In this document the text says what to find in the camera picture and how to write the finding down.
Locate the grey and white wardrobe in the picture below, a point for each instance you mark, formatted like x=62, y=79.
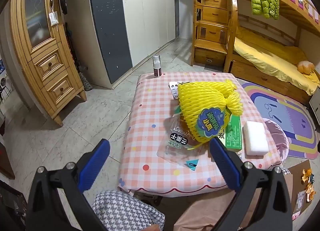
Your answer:
x=140, y=20

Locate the white foam block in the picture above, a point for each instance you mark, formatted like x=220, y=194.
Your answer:
x=255, y=138

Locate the green paper box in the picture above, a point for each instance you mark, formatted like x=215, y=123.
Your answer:
x=235, y=136

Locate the clear snack bag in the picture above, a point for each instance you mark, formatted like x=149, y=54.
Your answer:
x=175, y=146

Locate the small spray bottle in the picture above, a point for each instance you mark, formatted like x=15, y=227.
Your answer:
x=157, y=67

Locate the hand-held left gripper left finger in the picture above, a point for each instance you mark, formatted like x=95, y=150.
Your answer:
x=95, y=163

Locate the yellow bed sheet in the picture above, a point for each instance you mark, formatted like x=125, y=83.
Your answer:
x=270, y=58

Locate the wooden glass-door cabinet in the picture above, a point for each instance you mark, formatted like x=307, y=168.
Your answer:
x=50, y=63

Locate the yellow foam fruit net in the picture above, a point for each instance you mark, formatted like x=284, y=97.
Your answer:
x=200, y=101

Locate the brown cardboard sheet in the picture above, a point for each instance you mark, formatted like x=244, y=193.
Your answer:
x=295, y=183

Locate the white hanging tag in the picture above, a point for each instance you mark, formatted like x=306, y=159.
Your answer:
x=53, y=18

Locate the wooden bunk bed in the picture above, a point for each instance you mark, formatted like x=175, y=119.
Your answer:
x=262, y=75

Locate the pink checkered tablecloth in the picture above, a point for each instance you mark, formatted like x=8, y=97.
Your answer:
x=150, y=111

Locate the pink paper card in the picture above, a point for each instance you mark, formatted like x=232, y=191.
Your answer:
x=299, y=204

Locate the rainbow rug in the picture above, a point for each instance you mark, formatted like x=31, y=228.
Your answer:
x=282, y=111

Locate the pile of orange peels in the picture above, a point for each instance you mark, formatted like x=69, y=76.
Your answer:
x=308, y=186

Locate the silver blister pack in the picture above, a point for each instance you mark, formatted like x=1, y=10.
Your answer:
x=173, y=89

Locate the wooden stair drawers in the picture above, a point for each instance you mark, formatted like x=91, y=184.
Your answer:
x=212, y=33

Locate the orange plush toy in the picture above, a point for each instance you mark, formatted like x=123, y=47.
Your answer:
x=305, y=67

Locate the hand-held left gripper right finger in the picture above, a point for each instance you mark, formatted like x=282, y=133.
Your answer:
x=225, y=163

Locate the trash bin with pink bag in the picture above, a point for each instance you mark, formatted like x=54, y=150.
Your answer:
x=277, y=133

